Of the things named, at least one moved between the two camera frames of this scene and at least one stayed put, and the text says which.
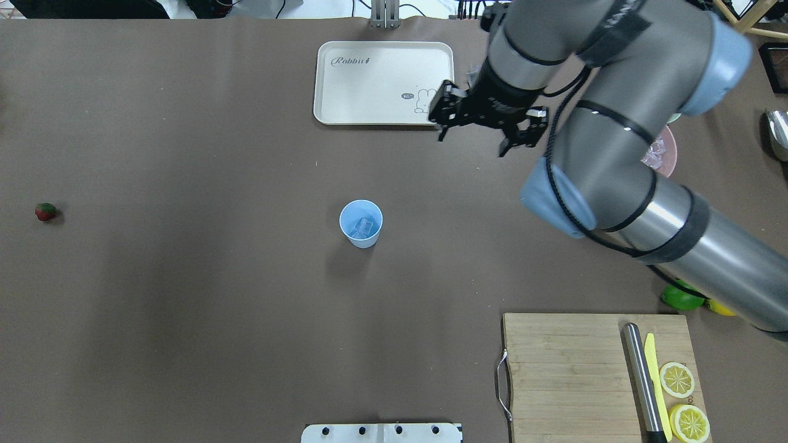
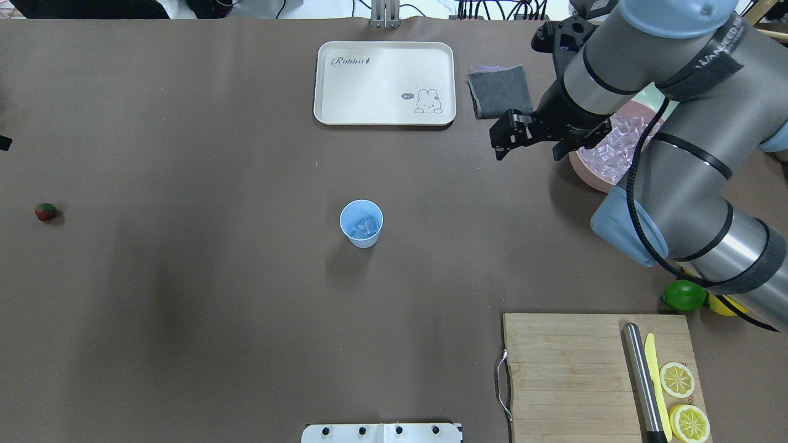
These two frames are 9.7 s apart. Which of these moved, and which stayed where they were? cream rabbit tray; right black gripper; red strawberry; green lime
Moved: right black gripper
Stayed: cream rabbit tray; green lime; red strawberry
